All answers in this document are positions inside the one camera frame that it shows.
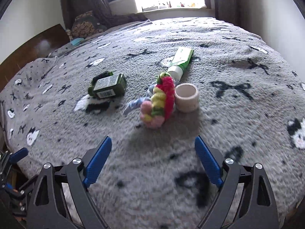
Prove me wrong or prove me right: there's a green toothpaste tube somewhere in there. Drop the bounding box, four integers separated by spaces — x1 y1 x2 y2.
168 47 193 82

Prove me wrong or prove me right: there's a green bottle with barcode label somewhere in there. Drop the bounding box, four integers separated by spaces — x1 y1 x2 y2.
92 73 127 99

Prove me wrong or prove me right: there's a teal cloth item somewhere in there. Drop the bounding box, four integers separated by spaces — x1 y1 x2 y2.
70 38 84 46

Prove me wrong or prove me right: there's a white storage box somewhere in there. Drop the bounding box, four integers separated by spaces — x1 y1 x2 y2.
109 0 138 15

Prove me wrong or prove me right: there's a small dark green bottle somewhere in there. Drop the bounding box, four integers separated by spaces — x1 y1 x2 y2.
87 71 115 96

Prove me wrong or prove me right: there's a grey patterned pillow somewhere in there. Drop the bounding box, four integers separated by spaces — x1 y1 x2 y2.
1 57 58 106

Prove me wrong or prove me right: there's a dark brown right curtain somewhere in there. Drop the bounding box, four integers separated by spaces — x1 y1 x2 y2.
201 0 242 27

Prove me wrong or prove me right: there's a grey patterned fleece bed blanket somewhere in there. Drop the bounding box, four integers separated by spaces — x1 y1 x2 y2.
1 17 304 228

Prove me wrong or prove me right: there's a dark wooden headboard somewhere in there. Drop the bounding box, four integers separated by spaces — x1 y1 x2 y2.
0 24 70 90

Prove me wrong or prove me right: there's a brown floral cushion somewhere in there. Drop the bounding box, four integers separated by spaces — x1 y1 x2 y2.
71 11 108 39

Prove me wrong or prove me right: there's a colourful crochet flower bouquet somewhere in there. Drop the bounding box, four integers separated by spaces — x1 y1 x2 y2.
140 72 175 129

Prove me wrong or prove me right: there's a blue plastic wrapper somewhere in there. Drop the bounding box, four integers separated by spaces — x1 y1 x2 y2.
122 83 157 116

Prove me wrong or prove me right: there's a white tape roll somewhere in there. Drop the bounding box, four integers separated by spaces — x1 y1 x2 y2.
175 83 200 113

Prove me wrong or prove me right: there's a dark brown left curtain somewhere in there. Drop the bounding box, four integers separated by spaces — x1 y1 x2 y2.
60 0 147 29

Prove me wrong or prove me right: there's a dark brown curtain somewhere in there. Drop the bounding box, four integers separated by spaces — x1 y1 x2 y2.
60 0 147 29
201 0 242 27

